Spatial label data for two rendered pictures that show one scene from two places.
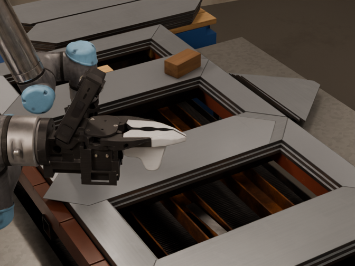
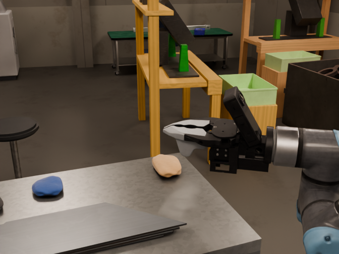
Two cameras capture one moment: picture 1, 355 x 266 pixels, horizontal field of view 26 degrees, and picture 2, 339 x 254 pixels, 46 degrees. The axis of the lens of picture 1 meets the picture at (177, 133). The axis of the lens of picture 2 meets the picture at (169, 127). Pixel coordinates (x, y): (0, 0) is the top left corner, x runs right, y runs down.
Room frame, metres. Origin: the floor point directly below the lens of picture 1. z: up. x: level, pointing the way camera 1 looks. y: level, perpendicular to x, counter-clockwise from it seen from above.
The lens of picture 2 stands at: (1.67, 0.13, 1.75)
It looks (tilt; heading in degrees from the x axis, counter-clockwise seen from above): 22 degrees down; 190
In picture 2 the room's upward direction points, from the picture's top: straight up
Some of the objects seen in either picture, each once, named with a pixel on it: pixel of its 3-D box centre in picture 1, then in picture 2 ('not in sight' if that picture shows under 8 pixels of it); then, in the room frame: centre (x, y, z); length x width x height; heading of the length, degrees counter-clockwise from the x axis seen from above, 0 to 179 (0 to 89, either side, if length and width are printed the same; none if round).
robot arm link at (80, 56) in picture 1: (81, 65); not in sight; (1.74, 0.24, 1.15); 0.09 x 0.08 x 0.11; 95
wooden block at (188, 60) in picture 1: (183, 63); not in sight; (2.29, -0.02, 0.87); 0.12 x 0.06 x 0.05; 139
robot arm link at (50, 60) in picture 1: (41, 70); not in sight; (1.71, 0.34, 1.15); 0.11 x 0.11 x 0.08; 5
